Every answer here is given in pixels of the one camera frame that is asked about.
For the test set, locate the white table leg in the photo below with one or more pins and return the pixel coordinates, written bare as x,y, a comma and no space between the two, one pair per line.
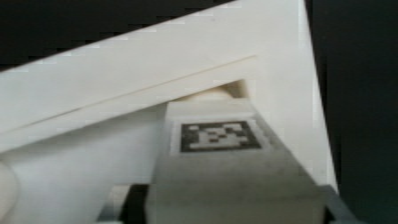
241,166

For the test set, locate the white square tabletop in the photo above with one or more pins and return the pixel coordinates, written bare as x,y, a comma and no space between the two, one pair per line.
85,102

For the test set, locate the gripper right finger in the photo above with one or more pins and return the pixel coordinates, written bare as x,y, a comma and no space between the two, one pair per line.
339,213

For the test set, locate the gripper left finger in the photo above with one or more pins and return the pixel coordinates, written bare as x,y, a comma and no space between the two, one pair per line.
124,209

